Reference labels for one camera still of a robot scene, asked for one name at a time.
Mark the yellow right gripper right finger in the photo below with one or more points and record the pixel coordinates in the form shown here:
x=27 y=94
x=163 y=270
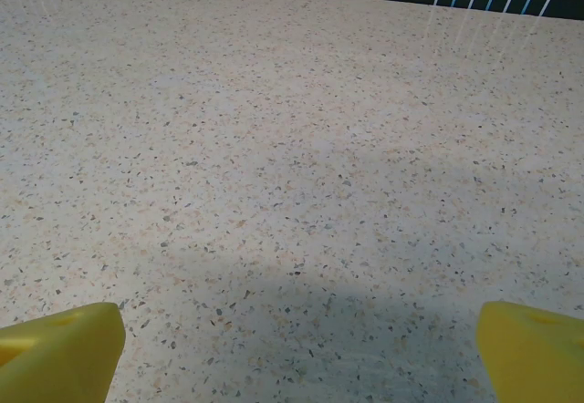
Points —
x=534 y=357

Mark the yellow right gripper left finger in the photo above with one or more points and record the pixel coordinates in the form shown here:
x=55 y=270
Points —
x=55 y=357

